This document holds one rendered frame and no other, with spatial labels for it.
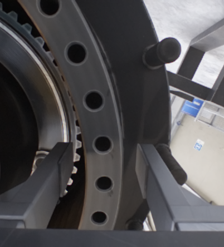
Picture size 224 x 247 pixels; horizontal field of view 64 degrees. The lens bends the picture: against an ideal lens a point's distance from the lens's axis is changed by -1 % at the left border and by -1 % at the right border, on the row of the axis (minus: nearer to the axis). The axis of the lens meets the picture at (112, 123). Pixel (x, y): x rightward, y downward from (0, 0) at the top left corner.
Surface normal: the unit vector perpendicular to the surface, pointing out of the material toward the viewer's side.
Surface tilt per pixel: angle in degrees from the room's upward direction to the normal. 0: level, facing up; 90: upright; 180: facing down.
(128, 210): 90
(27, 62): 90
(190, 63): 90
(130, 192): 90
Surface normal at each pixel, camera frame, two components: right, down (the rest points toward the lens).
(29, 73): 0.01, 0.25
